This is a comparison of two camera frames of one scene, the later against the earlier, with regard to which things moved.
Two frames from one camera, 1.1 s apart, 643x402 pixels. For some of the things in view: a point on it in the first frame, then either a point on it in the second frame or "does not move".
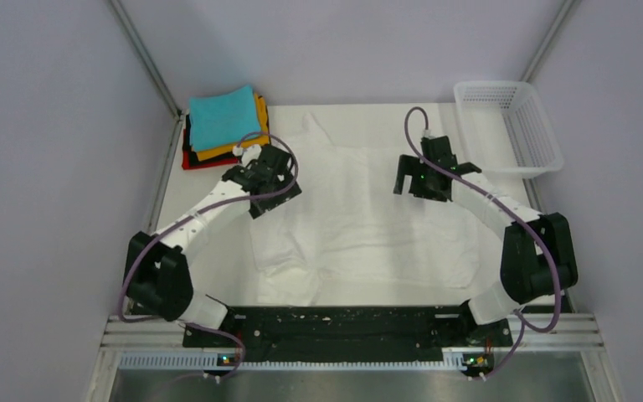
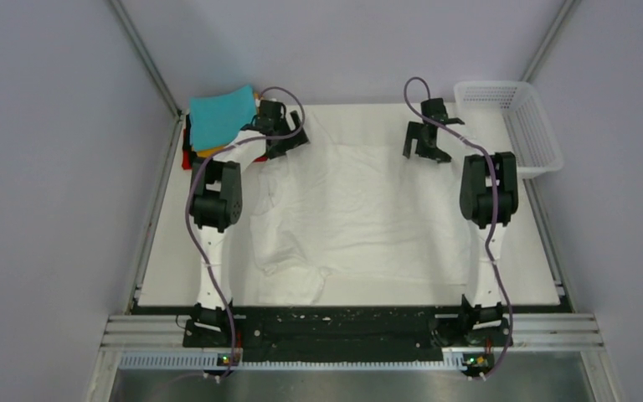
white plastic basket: [504, 130] does not move
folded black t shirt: [192, 156] does not move
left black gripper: [278, 199] → [291, 142]
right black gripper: [411, 166] → [415, 132]
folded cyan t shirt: [216, 121] does not move
